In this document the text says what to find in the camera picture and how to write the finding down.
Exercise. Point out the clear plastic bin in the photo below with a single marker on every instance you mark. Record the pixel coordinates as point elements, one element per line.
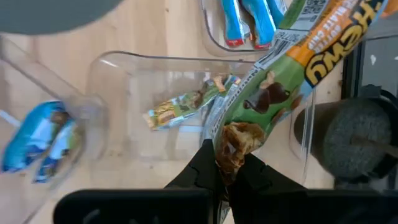
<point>124,93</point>
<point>93,124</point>
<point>211,37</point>

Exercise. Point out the green brown granola bar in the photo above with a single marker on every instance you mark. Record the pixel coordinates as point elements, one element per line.
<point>180,109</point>

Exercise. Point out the round grey placemat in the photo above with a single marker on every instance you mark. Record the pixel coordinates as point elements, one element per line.
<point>46,15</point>

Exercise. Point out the dark blue granola bar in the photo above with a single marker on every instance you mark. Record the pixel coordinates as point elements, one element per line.
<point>59,149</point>
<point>31,137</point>

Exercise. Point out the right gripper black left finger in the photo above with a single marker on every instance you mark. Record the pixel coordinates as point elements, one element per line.
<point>202,174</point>

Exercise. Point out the white green granola bar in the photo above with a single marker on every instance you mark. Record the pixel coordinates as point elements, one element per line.
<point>280,81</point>

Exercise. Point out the green plant in black pot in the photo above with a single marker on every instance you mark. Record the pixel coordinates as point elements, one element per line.
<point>357,133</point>

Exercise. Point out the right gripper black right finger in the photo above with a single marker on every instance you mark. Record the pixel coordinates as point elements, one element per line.
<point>261,177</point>

